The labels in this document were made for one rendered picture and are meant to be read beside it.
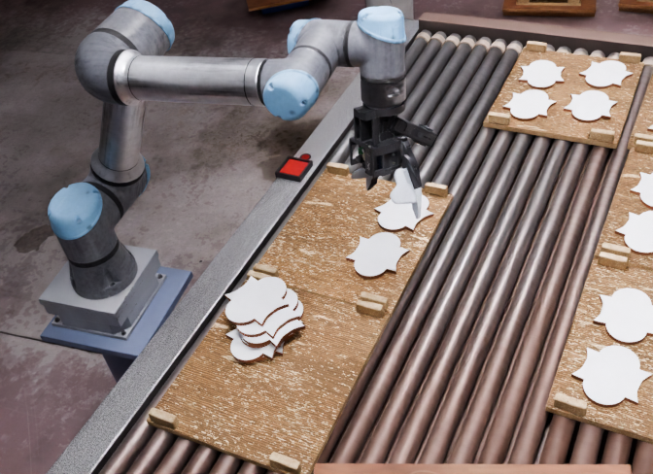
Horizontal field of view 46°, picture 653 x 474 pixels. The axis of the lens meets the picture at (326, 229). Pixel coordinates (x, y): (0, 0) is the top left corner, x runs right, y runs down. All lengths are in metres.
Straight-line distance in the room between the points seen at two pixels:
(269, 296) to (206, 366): 0.19
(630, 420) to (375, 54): 0.79
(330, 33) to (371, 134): 0.18
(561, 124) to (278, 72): 1.12
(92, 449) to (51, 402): 1.37
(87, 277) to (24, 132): 2.70
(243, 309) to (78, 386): 1.44
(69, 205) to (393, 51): 0.79
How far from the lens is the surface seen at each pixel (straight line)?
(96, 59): 1.38
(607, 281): 1.72
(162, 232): 3.42
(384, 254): 1.74
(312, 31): 1.28
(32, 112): 4.57
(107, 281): 1.78
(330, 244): 1.80
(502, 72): 2.39
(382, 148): 1.30
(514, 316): 1.65
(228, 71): 1.24
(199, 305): 1.77
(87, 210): 1.67
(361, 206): 1.89
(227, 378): 1.59
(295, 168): 2.05
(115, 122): 1.62
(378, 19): 1.24
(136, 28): 1.46
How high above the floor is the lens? 2.17
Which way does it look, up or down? 42 degrees down
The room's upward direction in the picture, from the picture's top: 9 degrees counter-clockwise
